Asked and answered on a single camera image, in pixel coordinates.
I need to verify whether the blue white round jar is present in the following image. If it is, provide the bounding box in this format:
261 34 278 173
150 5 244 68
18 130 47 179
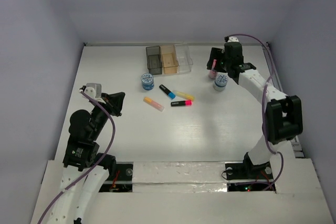
213 74 228 91

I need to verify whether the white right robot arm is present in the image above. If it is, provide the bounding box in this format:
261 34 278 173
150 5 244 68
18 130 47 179
220 36 303 180

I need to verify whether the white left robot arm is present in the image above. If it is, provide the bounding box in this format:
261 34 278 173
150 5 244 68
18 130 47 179
56 46 225 169

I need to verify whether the clear plastic bin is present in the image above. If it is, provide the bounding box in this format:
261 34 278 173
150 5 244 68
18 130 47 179
174 44 193 74

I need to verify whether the orange pink highlighter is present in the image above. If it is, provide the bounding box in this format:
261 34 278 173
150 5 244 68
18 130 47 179
143 97 164 112

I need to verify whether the yellow highlighter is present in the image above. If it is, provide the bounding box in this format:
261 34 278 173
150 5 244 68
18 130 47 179
174 91 195 101

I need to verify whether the smoky grey plastic bin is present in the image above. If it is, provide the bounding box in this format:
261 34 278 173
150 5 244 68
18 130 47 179
146 46 163 75

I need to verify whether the black pink highlighter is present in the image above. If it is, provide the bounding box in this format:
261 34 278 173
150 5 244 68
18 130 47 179
171 100 193 107

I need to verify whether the black blue highlighter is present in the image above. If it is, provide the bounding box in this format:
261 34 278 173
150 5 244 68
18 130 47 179
159 84 176 99

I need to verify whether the white foam front board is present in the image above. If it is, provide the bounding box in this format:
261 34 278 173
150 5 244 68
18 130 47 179
32 158 332 223

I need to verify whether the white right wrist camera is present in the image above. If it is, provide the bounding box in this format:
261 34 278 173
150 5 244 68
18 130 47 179
224 36 239 43

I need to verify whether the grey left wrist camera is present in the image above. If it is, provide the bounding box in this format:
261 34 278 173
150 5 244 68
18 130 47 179
79 83 102 100

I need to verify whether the metal rail right side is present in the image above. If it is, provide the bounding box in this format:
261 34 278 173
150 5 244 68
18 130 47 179
262 45 305 158

